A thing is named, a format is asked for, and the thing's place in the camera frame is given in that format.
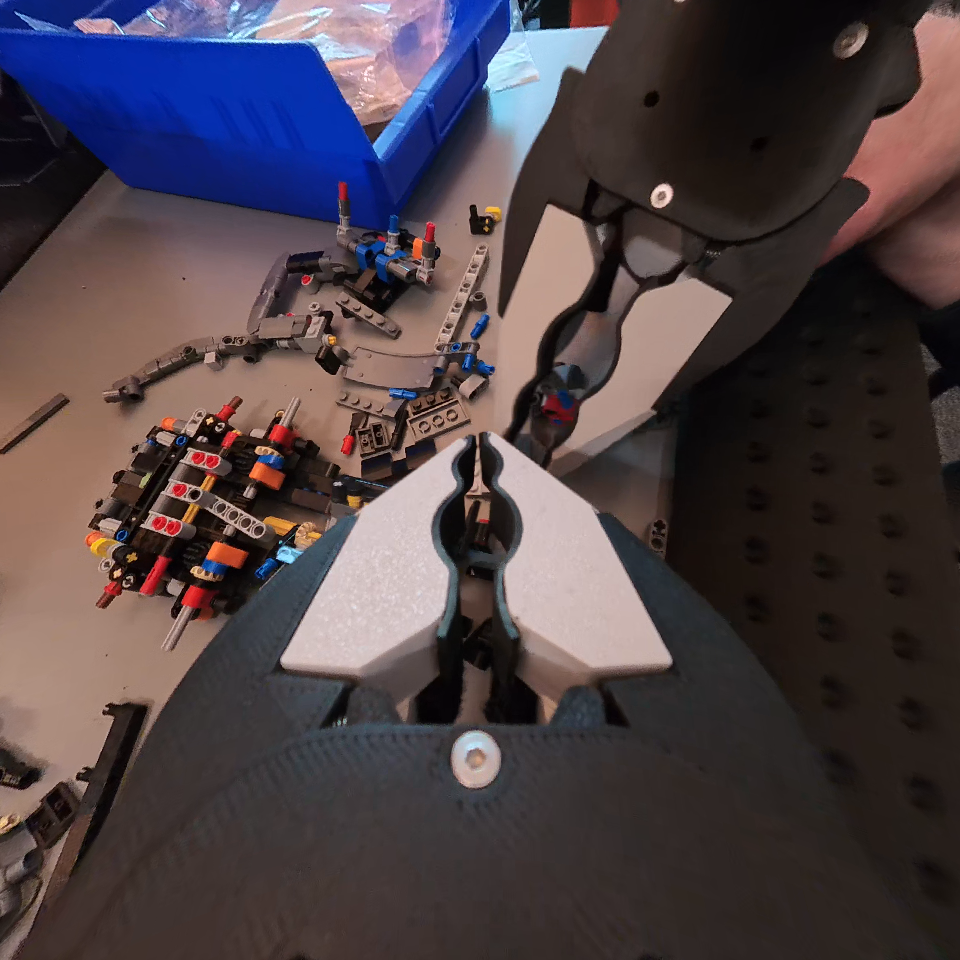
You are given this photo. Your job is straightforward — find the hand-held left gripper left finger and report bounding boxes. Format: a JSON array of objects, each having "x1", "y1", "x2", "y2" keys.
[{"x1": 279, "y1": 433, "x2": 479, "y2": 726}]

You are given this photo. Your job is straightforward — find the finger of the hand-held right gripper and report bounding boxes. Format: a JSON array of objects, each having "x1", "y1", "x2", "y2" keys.
[
  {"x1": 493, "y1": 201, "x2": 625, "y2": 445},
  {"x1": 549, "y1": 272, "x2": 736, "y2": 475}
]

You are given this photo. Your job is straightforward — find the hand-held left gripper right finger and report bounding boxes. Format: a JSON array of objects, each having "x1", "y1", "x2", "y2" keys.
[{"x1": 482, "y1": 433, "x2": 675, "y2": 726}]

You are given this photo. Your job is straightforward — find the grey lego engine block assembly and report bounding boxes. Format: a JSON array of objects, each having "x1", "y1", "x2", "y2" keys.
[{"x1": 330, "y1": 472, "x2": 393, "y2": 515}]

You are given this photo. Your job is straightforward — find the small grey red lego piece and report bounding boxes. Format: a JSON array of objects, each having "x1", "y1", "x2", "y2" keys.
[{"x1": 534, "y1": 362, "x2": 591, "y2": 453}]

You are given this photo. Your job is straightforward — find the long light grey lego beam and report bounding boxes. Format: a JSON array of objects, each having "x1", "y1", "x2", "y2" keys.
[{"x1": 435, "y1": 243, "x2": 493, "y2": 355}]

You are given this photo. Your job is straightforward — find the grey lego connector blue pins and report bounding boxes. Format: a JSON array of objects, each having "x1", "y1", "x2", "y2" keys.
[{"x1": 433, "y1": 341, "x2": 496, "y2": 376}]

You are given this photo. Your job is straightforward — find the black lego connectors red pins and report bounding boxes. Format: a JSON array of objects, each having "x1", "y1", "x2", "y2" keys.
[{"x1": 461, "y1": 517, "x2": 505, "y2": 585}]

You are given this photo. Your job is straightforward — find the blue lego suspension assembly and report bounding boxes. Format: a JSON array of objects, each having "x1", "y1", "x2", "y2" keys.
[{"x1": 330, "y1": 180, "x2": 445, "y2": 316}]

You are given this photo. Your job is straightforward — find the dark grey curved lego panel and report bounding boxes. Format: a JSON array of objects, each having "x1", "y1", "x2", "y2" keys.
[{"x1": 341, "y1": 343, "x2": 453, "y2": 393}]

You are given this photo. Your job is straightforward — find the dark grey studded lego plate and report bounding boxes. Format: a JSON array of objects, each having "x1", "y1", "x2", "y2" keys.
[
  {"x1": 335, "y1": 288, "x2": 403, "y2": 340},
  {"x1": 405, "y1": 396, "x2": 471, "y2": 438}
]

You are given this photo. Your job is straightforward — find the multicoloured lego chassis assembly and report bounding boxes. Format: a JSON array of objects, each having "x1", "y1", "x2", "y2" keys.
[{"x1": 86, "y1": 396, "x2": 340, "y2": 652}]

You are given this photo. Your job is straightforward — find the dark grey lego wing plate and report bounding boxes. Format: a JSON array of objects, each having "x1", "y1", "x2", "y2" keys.
[{"x1": 335, "y1": 390, "x2": 411, "y2": 418}]

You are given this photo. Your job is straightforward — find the long black lego beam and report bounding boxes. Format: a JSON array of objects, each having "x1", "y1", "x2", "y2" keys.
[{"x1": 45, "y1": 701, "x2": 151, "y2": 912}]

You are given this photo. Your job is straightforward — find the dark brown lego bar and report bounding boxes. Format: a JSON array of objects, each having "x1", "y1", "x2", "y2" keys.
[{"x1": 0, "y1": 393, "x2": 71, "y2": 456}]

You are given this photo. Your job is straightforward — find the grey lego gearbox assembly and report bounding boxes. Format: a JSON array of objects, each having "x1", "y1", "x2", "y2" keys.
[{"x1": 0, "y1": 738, "x2": 82, "y2": 927}]

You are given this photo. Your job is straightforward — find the person's right hand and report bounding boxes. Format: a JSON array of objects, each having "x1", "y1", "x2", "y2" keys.
[{"x1": 821, "y1": 7, "x2": 960, "y2": 310}]

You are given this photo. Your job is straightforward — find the small clear plastic bag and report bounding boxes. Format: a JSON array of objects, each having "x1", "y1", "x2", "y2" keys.
[{"x1": 486, "y1": 30, "x2": 543, "y2": 93}]

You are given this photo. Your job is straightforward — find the black perforated panel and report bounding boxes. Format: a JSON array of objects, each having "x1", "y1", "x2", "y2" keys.
[{"x1": 666, "y1": 247, "x2": 960, "y2": 960}]

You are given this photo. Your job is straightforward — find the empty clear plastic bags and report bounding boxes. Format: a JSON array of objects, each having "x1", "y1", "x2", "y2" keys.
[{"x1": 75, "y1": 0, "x2": 490, "y2": 123}]

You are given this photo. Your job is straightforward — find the blue plastic bin with label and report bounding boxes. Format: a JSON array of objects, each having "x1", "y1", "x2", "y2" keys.
[{"x1": 0, "y1": 0, "x2": 513, "y2": 228}]

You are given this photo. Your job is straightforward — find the dark grey lego link chain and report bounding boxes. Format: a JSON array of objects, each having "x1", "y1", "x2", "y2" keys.
[{"x1": 103, "y1": 333, "x2": 250, "y2": 406}]

